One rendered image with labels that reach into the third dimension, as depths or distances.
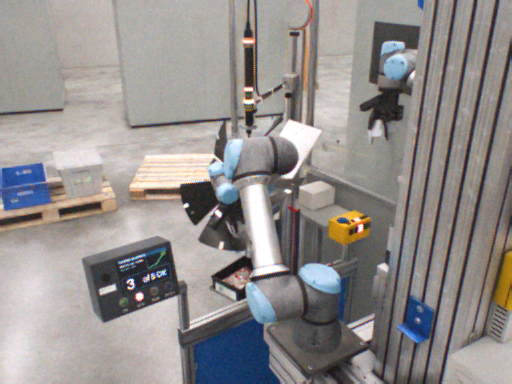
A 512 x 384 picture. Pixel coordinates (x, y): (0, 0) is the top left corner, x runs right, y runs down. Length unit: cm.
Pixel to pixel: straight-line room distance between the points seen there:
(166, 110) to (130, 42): 112
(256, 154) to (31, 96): 784
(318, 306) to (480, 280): 43
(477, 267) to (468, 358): 22
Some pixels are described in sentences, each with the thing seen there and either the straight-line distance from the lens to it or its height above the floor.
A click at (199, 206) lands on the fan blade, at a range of 234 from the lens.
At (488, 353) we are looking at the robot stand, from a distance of 126.
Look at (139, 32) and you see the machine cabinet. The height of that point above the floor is 141.
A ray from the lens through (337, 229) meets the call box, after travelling 206.
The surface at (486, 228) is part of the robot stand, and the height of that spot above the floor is 154.
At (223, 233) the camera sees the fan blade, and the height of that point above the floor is 99.
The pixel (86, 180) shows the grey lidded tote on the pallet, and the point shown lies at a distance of 475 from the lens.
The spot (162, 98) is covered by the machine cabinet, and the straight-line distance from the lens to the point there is 747.
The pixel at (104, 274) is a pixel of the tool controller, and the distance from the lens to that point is 148.
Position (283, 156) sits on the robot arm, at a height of 155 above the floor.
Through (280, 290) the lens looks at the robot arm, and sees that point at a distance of 129.
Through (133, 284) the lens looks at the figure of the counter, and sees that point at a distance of 153.
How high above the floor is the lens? 200
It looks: 24 degrees down
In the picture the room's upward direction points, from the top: straight up
